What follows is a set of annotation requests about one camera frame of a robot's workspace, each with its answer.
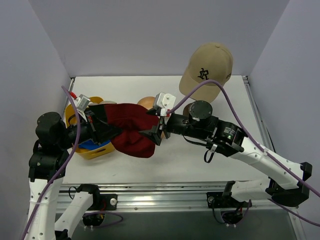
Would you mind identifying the dark red hat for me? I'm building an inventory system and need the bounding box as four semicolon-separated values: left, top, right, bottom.
104;103;159;158

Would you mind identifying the beige baseball cap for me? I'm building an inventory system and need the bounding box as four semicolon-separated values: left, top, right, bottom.
179;42;234;96

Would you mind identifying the black hat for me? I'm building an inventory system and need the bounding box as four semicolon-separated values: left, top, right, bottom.
89;100;117;106

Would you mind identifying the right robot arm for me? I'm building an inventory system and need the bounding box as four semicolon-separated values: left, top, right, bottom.
140;100;312;208

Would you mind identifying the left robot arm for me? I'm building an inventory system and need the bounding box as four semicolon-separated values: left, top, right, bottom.
21;105;122;240

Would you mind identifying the light wooden hat stand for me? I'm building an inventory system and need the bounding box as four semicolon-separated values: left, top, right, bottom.
137;96;165;139

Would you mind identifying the blue hat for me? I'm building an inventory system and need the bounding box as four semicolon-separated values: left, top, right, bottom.
78;140;110;151

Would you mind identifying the yellow plastic basket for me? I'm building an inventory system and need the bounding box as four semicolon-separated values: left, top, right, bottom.
64;96;115;160

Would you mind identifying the cream mannequin head stand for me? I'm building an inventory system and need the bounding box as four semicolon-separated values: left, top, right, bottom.
182;99;213;119

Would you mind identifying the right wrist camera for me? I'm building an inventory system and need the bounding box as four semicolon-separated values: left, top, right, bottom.
153;92;176;117

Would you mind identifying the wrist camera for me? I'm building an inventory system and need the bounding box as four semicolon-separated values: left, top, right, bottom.
69;91;91;119
153;92;176;117

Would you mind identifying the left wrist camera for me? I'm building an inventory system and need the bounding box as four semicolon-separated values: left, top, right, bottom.
69;91;91;119

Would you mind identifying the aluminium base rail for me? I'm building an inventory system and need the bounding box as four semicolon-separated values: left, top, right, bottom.
56;181;276;214

